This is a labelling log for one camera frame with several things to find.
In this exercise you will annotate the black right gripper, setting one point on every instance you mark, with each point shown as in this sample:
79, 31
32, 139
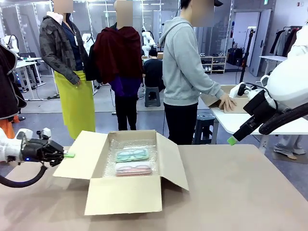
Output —
261, 104

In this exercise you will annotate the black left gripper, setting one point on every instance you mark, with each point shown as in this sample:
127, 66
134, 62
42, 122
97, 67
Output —
37, 151

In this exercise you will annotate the teal glasses case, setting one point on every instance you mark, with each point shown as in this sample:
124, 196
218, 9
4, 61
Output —
132, 155

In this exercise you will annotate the pink glasses case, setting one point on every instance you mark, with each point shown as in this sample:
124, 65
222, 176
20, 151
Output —
133, 169

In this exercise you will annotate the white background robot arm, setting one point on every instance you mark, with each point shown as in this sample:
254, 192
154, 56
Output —
148, 42
87, 41
12, 44

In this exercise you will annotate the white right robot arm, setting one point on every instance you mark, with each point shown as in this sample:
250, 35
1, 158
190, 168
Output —
288, 84

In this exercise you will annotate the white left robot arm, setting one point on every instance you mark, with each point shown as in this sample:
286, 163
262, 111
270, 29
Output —
9, 146

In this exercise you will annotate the grey hoodie person's right forearm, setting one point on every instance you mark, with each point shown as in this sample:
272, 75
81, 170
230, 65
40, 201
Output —
213, 89

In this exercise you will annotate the open cardboard shipping box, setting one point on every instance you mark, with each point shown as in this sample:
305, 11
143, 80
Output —
125, 195

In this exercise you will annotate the grey hoodie person's right hand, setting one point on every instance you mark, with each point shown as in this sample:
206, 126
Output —
228, 102

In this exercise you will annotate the yellow skirt person's hand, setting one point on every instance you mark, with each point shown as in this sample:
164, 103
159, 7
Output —
77, 83

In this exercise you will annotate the white side table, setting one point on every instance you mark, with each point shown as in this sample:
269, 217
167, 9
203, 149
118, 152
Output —
231, 121

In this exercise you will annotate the small cardboard box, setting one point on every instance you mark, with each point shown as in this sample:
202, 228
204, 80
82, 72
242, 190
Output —
237, 107

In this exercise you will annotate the blue-grey plastic stool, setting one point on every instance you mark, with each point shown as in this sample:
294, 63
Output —
204, 127

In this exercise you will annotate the person in white clothes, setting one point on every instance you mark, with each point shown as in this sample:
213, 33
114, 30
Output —
288, 144

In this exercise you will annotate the bubble wrap sheet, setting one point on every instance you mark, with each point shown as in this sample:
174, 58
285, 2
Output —
109, 166

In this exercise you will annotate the person in yellow skirt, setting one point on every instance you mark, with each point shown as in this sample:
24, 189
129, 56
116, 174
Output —
72, 101

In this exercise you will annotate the wooden shoe shelf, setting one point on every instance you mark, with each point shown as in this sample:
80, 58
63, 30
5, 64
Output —
213, 64

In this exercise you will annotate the black tripod stand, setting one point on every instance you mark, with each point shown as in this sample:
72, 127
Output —
246, 55

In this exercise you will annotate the person in grey hoodie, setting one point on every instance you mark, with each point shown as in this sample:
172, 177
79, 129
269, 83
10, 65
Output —
180, 72

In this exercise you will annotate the person in orange skirt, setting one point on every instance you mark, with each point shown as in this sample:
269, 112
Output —
8, 84

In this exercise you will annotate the grey door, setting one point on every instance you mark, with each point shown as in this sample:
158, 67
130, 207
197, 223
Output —
263, 43

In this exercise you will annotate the white office desk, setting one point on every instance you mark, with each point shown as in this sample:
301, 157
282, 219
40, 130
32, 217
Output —
27, 63

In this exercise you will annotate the grey plastic stool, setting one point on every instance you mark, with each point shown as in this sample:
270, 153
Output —
152, 97

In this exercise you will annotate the clothes rack with coats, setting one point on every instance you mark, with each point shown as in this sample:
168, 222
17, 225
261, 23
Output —
284, 41

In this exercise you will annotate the seated person in black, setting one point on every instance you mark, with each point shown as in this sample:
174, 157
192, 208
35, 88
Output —
154, 72

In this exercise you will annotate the person in maroon shawl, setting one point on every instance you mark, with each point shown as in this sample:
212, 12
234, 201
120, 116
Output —
118, 55

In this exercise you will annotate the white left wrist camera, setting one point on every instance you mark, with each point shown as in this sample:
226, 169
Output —
45, 132

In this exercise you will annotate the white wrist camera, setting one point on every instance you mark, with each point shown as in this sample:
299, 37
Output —
45, 132
238, 90

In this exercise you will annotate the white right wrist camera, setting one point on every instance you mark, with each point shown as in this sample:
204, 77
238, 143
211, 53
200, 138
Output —
238, 90

